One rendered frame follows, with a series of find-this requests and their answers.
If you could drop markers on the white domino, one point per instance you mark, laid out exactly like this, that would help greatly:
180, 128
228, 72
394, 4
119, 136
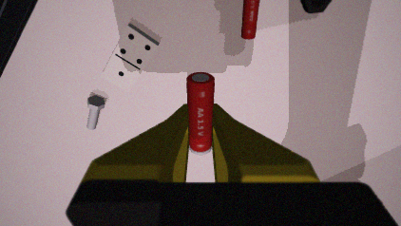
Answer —
129, 58

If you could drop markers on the black hex nut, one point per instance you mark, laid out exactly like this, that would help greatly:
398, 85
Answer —
315, 6

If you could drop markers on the grey hex bolt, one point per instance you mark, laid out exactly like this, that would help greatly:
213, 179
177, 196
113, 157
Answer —
95, 103

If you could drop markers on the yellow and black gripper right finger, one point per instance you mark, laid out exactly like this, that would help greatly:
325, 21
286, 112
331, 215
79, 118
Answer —
241, 154

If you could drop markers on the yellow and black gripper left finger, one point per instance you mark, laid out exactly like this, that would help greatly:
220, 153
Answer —
159, 153

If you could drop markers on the dark grey open-top bin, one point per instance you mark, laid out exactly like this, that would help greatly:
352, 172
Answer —
14, 15

